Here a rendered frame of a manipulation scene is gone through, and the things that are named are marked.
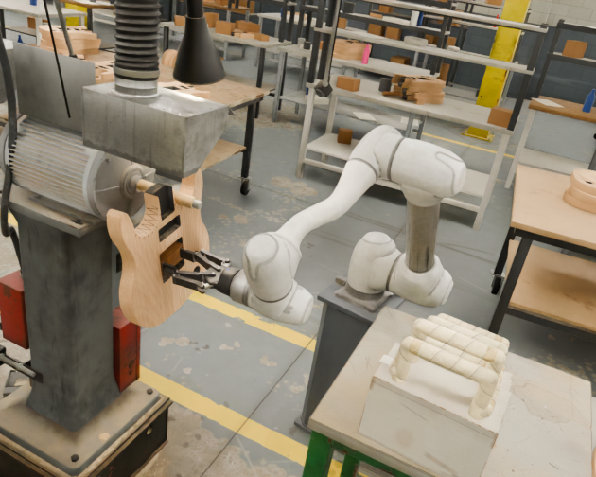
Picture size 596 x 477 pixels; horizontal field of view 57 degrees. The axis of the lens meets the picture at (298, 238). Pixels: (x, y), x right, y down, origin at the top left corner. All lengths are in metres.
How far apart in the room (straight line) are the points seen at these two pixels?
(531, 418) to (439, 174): 0.67
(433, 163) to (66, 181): 1.00
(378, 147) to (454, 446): 0.83
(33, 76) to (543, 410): 1.59
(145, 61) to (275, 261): 0.54
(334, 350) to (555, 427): 1.00
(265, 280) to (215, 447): 1.37
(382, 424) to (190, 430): 1.40
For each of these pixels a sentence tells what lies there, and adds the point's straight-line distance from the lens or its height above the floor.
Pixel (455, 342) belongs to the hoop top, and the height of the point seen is 1.20.
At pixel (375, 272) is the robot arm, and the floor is 0.87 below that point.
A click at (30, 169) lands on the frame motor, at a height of 1.25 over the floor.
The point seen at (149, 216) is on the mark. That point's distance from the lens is 1.46.
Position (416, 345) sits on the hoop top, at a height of 1.21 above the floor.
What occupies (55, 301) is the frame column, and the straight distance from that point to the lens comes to 1.89.
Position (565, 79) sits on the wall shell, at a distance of 12.20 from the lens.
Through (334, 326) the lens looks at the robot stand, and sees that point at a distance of 2.23.
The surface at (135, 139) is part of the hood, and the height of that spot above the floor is 1.44.
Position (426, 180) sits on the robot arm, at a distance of 1.58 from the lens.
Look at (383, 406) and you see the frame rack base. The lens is 1.26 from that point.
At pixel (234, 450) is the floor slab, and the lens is 2.50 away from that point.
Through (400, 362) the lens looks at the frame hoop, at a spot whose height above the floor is 1.15.
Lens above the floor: 1.87
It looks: 27 degrees down
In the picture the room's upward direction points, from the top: 9 degrees clockwise
